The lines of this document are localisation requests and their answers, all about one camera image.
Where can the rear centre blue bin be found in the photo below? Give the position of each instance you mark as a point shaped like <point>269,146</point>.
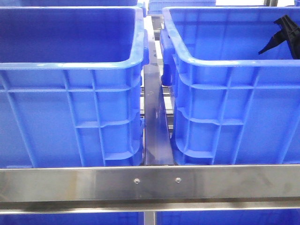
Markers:
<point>156,6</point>

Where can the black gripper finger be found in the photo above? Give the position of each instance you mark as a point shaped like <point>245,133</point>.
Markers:
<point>290,32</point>
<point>274,41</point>

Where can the lower right blue bin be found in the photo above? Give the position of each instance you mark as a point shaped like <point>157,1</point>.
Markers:
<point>230,217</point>

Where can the left blue plastic bin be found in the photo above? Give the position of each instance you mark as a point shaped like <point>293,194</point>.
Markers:
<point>70,85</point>

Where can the rear left blue bin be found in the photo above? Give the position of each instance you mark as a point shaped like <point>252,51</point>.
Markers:
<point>60,3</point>

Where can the right blue plastic bin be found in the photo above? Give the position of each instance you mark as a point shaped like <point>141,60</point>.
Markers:
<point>233,104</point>

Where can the stainless steel front rail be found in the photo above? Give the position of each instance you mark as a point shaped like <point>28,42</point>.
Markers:
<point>149,188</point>

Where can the lower left blue bin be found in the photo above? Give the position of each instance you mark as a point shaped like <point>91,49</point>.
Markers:
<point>121,218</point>

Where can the blue plastic bin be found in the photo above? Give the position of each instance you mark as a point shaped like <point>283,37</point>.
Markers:
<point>233,104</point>
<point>70,85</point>

